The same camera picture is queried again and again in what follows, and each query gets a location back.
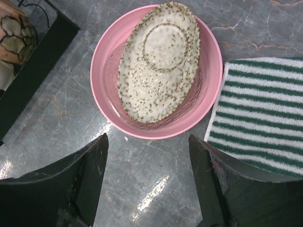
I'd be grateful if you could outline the clear glass plate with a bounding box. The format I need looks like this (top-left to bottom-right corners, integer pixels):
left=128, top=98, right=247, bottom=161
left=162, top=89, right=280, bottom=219
left=102, top=51, right=203, bottom=130

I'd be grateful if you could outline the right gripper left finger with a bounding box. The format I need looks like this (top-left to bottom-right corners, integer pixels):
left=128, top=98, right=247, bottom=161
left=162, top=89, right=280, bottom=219
left=0, top=134, right=109, bottom=227

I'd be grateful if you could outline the pink plate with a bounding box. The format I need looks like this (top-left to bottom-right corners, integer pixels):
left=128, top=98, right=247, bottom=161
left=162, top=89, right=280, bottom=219
left=90, top=5, right=223, bottom=140

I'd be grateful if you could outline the striped towel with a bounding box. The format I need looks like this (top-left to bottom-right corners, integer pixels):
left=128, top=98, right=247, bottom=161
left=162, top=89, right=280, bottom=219
left=204, top=57, right=303, bottom=178

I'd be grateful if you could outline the black wire dish rack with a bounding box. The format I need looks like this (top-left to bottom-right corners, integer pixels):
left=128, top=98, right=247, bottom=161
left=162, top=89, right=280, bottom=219
left=0, top=0, right=80, bottom=139

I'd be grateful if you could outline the brown bowl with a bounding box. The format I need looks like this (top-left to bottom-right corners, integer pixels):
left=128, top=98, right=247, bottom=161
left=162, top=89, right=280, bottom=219
left=0, top=0, right=37, bottom=65

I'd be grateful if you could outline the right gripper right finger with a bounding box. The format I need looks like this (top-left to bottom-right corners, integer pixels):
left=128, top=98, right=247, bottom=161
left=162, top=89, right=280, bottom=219
left=188, top=135, right=303, bottom=227

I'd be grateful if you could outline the speckled grey plate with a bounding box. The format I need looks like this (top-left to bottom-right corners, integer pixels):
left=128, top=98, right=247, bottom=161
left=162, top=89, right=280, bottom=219
left=117, top=1, right=201, bottom=123

